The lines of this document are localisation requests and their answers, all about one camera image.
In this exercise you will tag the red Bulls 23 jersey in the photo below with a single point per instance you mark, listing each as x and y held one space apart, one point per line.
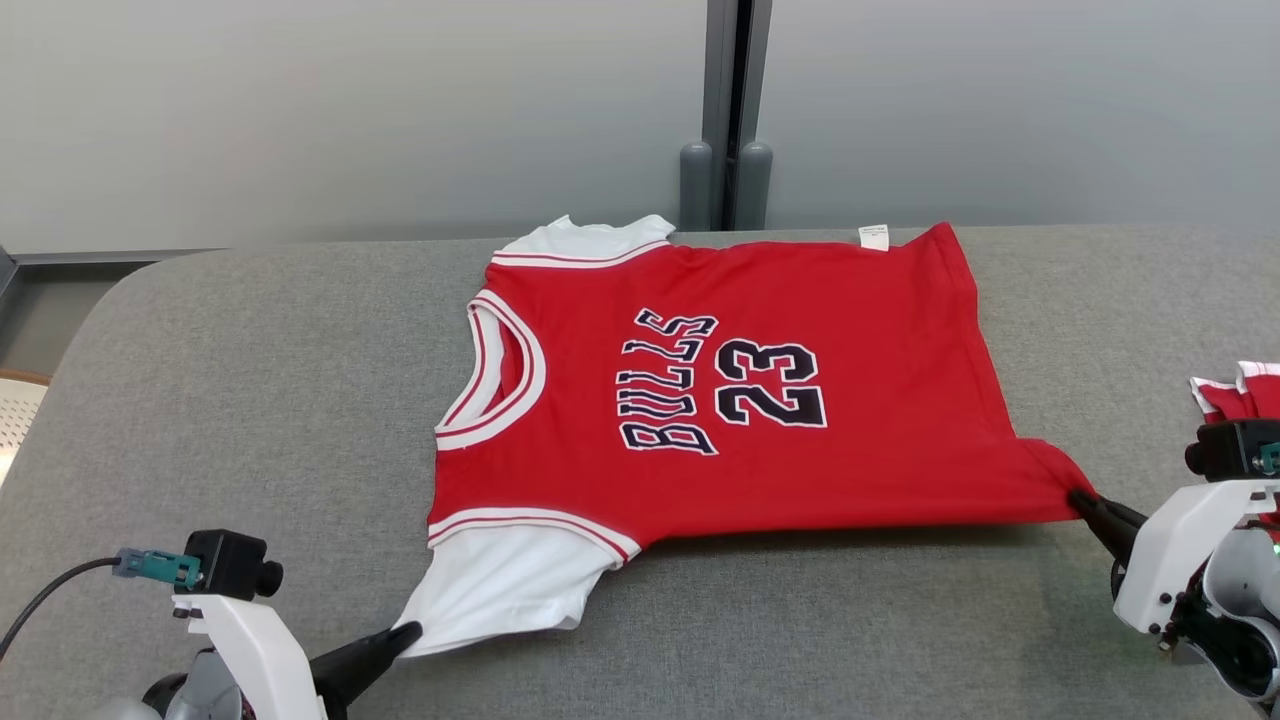
880 320

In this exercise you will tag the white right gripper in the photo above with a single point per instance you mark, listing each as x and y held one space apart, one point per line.
1175 550

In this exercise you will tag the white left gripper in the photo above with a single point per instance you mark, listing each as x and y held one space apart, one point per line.
255 660

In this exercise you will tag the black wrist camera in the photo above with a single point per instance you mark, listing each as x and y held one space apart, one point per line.
225 565
1235 450

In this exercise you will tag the grey double partition post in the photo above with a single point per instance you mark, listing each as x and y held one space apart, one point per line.
720 80

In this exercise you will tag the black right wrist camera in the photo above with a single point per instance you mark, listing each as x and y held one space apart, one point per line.
1235 450

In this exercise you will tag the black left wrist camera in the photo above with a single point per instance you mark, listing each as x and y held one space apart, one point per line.
225 565

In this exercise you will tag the red garment with white stripe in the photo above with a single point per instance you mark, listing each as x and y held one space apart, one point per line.
1235 400

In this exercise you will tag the white perforated basket wooden rim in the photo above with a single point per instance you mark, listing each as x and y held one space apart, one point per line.
18 420

